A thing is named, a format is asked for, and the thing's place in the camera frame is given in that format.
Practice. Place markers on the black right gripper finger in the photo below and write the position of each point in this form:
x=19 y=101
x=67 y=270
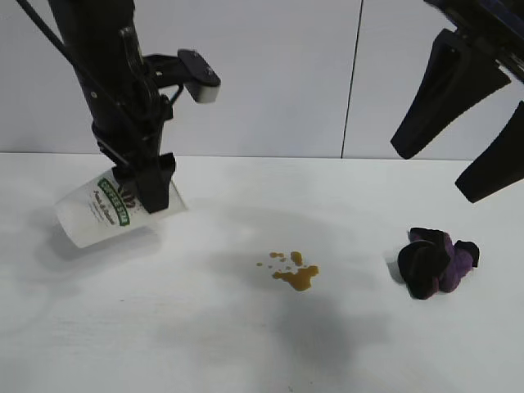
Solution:
x=450 y=94
x=499 y=163

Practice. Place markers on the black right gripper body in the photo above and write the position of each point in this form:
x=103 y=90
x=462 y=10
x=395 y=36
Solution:
x=495 y=24

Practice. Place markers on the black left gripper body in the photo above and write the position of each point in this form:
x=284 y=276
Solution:
x=131 y=139

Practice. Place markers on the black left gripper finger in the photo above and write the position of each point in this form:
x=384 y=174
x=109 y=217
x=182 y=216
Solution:
x=157 y=188
x=125 y=175

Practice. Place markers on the white Coffee Star paper cup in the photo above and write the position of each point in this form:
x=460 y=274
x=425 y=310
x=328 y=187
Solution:
x=94 y=221

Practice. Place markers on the purple and black cloth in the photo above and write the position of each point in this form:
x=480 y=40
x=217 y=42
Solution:
x=421 y=266

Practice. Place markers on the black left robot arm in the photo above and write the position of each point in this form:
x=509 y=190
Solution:
x=90 y=49

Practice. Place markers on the brown coffee spill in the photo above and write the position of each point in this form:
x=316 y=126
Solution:
x=301 y=280

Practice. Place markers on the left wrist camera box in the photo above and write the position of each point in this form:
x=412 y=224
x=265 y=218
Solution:
x=200 y=78

